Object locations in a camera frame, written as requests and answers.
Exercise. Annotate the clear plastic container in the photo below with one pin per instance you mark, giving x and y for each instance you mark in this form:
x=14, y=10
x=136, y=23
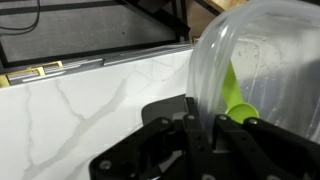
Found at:
x=274, y=48

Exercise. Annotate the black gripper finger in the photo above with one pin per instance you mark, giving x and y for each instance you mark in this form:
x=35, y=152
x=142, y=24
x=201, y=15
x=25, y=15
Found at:
x=191, y=119

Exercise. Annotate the green measuring spoon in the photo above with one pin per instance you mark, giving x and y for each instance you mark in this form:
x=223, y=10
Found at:
x=237, y=108

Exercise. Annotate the black framed floor mat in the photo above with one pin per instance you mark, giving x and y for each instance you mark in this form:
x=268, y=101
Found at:
x=38, y=31

